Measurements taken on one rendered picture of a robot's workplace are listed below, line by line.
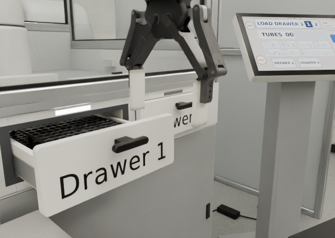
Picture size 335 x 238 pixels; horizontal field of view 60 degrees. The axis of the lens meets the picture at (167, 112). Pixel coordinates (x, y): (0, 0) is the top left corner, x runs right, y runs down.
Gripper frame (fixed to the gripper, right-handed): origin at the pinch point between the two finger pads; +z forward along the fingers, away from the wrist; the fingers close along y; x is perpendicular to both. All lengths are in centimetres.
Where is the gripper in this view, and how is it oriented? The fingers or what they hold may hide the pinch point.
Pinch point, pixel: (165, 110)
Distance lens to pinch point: 46.6
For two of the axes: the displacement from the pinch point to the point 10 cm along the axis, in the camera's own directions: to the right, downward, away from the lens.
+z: -0.2, 9.7, 2.4
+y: -7.3, -1.8, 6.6
